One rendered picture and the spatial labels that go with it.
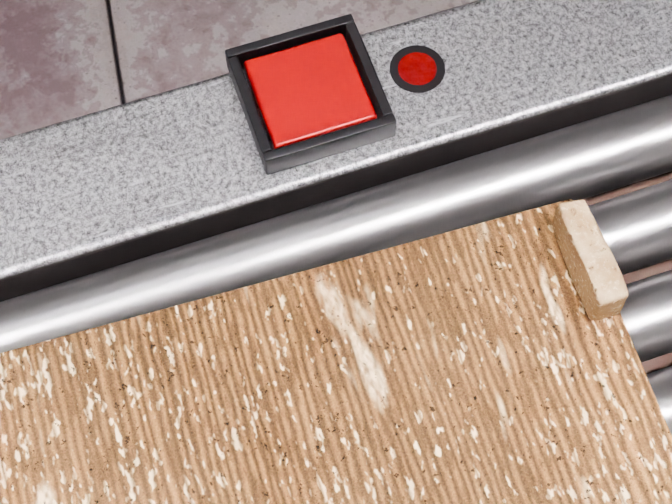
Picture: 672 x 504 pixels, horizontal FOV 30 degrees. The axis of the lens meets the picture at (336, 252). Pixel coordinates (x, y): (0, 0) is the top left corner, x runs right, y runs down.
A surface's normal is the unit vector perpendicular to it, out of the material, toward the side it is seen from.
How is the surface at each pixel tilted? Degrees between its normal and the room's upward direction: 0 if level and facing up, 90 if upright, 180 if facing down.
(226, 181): 0
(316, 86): 0
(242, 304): 0
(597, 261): 11
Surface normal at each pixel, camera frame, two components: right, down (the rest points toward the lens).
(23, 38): -0.01, -0.42
